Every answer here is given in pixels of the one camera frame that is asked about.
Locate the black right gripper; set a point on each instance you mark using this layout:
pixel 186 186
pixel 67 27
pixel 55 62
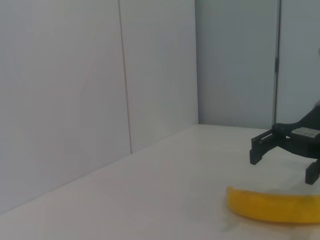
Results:
pixel 302 142

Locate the yellow banana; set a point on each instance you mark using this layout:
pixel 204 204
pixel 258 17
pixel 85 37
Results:
pixel 270 206

